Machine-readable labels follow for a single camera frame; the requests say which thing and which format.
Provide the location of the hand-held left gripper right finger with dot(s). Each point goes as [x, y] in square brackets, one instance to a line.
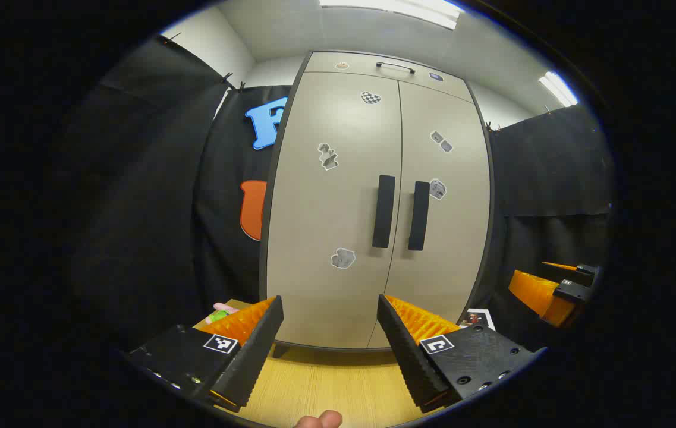
[409, 351]

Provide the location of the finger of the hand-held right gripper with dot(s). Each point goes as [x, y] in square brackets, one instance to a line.
[578, 272]
[537, 294]

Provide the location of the printed card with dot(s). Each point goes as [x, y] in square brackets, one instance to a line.
[479, 318]

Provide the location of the black backdrop cloth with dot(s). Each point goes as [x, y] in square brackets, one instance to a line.
[552, 166]
[153, 208]

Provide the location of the beige cabinet drawer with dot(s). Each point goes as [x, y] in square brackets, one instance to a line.
[361, 64]

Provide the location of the green pink plush toy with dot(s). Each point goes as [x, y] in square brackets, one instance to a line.
[223, 314]

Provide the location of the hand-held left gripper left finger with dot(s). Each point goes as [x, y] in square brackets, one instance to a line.
[254, 351]

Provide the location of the beige shoe cabinet door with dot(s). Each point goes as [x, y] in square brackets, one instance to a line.
[326, 208]
[459, 238]

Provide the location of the ceiling light panel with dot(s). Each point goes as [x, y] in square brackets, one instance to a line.
[397, 9]
[559, 89]

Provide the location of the beige double-door shoe cabinet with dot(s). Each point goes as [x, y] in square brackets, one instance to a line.
[263, 261]

